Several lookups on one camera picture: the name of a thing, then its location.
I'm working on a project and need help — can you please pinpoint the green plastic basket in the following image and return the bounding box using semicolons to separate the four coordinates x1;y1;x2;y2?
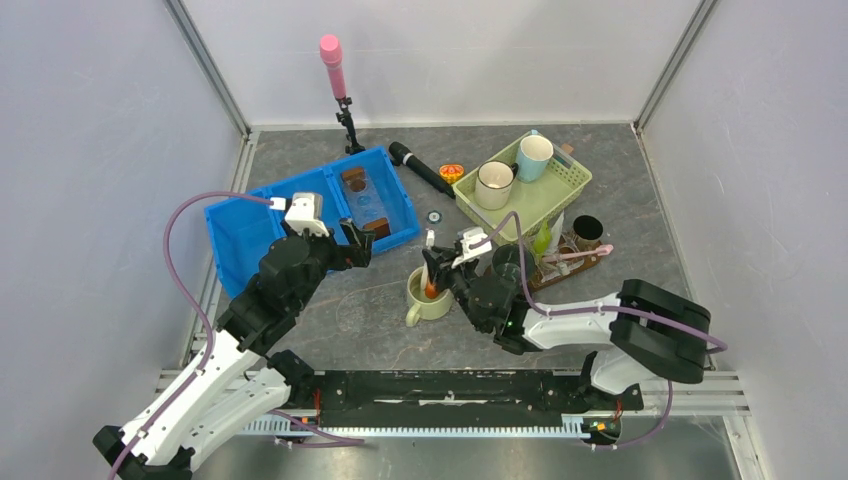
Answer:
452;146;592;240

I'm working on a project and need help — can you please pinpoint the white mug brown rim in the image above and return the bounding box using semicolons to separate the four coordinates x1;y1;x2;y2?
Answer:
474;161;519;210

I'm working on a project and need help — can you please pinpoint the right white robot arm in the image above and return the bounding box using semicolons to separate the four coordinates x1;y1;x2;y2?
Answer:
422;245;711;408

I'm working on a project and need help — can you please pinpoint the black mug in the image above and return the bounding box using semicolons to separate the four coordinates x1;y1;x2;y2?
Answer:
570;215;604;252

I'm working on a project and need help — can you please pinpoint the light blue mug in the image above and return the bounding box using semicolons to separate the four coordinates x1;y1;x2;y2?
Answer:
515;134;554;183

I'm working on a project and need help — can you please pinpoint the dark grey mug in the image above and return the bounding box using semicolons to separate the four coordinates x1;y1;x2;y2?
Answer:
491;244;535;287

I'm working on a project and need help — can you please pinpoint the white toothbrush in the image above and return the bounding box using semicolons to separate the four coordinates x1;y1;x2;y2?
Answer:
419;229;435;295

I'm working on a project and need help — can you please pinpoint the blue compartment bin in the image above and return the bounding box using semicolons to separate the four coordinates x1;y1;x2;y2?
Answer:
205;147;420;297

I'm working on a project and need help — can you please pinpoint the brown oval wooden tray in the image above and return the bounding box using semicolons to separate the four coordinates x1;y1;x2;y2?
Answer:
523;235;603;294

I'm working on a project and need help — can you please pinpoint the orange toothpaste tube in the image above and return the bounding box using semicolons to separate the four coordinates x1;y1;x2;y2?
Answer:
424;282;440;299

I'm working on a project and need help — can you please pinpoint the clear plastic toothbrush holder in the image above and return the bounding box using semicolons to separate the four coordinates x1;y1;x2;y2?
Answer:
529;232;601;292

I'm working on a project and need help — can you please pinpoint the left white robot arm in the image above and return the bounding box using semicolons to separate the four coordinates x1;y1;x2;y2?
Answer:
93;218;375;479

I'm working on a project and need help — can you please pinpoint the black cylinder marker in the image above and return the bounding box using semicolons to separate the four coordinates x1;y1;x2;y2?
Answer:
388;141;455;199

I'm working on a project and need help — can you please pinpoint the orange yellow toy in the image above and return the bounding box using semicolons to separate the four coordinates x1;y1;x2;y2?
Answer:
438;164;465;185

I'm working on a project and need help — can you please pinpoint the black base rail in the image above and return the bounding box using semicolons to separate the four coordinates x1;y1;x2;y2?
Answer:
261;370;642;442

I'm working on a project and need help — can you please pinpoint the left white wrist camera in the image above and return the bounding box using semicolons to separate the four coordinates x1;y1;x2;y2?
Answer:
282;192;330;237

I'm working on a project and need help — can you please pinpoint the pink microphone on stand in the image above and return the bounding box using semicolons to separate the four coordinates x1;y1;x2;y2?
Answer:
319;34;365;155

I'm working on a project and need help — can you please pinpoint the white toothpaste tube red cap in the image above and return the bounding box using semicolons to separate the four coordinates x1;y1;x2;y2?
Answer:
545;212;564;255

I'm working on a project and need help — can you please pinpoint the green toothpaste tube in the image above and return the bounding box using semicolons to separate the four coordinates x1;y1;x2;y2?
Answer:
532;221;552;258

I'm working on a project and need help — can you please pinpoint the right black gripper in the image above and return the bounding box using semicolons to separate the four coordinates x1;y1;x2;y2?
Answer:
422;245;486;333

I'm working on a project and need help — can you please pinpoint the light green mug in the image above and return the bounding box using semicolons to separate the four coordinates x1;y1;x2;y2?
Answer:
404;267;454;327

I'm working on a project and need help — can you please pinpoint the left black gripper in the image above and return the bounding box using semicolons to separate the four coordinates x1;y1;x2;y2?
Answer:
282;217;375;311

